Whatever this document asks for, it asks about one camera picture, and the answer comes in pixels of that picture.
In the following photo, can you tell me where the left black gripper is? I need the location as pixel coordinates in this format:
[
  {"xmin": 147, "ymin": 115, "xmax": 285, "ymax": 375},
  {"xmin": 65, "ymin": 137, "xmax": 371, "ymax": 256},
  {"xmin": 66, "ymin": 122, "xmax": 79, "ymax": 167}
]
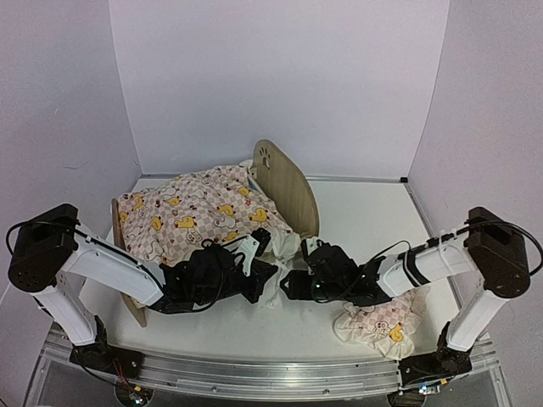
[{"xmin": 195, "ymin": 263, "xmax": 277, "ymax": 308}]

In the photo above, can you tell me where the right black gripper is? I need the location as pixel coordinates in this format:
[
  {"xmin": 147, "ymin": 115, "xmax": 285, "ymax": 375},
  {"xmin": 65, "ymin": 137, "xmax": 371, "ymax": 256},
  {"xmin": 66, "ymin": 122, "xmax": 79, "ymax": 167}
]
[{"xmin": 281, "ymin": 271, "xmax": 350, "ymax": 303}]

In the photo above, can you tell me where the duck print ruffled bed cover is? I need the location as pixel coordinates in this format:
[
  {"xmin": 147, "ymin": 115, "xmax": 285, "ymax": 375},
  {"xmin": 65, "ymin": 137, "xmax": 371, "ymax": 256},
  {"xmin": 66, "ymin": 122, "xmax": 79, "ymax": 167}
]
[{"xmin": 116, "ymin": 163, "xmax": 302, "ymax": 309}]

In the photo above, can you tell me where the wooden pet bed frame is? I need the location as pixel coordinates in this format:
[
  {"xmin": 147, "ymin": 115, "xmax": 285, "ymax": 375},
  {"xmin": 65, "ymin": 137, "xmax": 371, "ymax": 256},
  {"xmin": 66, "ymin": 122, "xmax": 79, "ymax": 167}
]
[{"xmin": 112, "ymin": 140, "xmax": 319, "ymax": 315}]

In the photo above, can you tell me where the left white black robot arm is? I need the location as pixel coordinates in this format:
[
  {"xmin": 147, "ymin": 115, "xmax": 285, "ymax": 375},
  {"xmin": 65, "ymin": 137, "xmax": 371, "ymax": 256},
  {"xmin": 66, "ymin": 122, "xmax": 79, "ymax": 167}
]
[{"xmin": 6, "ymin": 203, "xmax": 278, "ymax": 379}]

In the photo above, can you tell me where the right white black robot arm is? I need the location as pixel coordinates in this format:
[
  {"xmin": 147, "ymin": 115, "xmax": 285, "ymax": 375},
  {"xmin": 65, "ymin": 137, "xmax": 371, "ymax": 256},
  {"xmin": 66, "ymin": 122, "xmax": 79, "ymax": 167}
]
[{"xmin": 280, "ymin": 207, "xmax": 542, "ymax": 390}]

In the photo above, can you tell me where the duck print ruffled pillow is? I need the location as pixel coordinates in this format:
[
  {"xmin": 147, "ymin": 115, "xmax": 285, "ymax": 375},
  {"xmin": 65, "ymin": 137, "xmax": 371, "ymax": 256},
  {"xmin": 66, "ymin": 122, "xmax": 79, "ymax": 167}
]
[{"xmin": 333, "ymin": 287, "xmax": 430, "ymax": 360}]

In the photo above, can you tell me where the blue white striped mattress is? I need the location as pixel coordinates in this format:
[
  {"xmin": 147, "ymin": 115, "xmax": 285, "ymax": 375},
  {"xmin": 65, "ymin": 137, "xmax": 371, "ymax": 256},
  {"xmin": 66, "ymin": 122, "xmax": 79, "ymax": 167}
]
[{"xmin": 248, "ymin": 178, "xmax": 263, "ymax": 195}]

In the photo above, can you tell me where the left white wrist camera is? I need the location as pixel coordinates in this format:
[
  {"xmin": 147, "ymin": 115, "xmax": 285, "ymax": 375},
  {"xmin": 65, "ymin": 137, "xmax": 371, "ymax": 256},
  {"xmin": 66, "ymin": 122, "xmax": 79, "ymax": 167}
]
[{"xmin": 238, "ymin": 227, "xmax": 272, "ymax": 277}]

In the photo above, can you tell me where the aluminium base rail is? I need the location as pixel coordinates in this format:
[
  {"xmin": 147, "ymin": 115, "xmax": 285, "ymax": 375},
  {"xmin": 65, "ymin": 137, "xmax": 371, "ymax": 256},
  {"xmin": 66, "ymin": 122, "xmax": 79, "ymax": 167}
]
[{"xmin": 40, "ymin": 328, "xmax": 511, "ymax": 406}]

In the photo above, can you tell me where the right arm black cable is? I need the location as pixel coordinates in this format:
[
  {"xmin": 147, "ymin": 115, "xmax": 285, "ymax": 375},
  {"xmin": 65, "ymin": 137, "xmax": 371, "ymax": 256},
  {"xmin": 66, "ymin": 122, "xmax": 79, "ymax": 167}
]
[{"xmin": 313, "ymin": 220, "xmax": 543, "ymax": 306}]

